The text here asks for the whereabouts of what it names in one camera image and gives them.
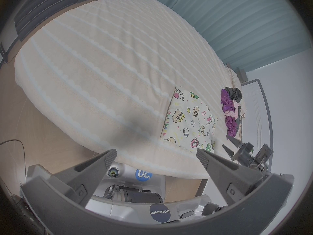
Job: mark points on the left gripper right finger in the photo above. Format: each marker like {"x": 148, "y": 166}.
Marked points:
{"x": 229, "y": 180}

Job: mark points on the pink garment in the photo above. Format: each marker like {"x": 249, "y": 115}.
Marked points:
{"x": 232, "y": 111}

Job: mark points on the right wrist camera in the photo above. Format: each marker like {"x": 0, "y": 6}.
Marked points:
{"x": 265, "y": 152}

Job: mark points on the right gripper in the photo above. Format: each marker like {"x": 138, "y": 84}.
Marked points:
{"x": 244, "y": 153}

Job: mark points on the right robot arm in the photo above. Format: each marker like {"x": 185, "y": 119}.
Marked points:
{"x": 260, "y": 166}

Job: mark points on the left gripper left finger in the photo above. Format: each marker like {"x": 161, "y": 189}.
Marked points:
{"x": 80, "y": 180}

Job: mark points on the dark grey garment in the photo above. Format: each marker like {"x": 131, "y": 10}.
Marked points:
{"x": 240, "y": 112}

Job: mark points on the black garment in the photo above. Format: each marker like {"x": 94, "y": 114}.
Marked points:
{"x": 234, "y": 93}

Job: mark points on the white printed pyjama top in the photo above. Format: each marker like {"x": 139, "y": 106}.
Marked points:
{"x": 190, "y": 121}

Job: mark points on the bed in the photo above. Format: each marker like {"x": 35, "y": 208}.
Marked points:
{"x": 97, "y": 70}

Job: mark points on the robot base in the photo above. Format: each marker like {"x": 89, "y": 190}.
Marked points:
{"x": 137, "y": 204}

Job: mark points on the blue-green curtain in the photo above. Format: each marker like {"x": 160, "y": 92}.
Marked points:
{"x": 244, "y": 21}

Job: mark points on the purple satin garment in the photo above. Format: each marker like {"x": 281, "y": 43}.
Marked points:
{"x": 229, "y": 121}

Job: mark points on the grey bedside table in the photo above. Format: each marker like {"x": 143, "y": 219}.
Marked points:
{"x": 240, "y": 75}

